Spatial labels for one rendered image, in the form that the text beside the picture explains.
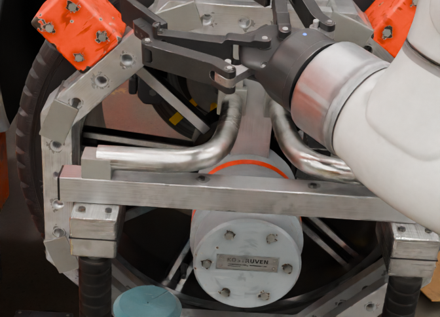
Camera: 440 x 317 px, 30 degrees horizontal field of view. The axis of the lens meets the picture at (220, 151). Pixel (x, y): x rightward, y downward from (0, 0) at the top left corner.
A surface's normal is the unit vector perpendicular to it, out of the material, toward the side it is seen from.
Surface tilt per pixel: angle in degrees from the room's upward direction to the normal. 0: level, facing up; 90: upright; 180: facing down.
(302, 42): 24
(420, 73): 76
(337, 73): 42
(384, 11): 55
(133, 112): 0
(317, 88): 65
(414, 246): 90
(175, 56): 103
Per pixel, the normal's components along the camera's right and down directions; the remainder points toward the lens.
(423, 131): -0.60, 0.02
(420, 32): -0.93, -0.12
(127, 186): -0.01, 0.46
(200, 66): -0.43, 0.59
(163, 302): 0.07, -0.89
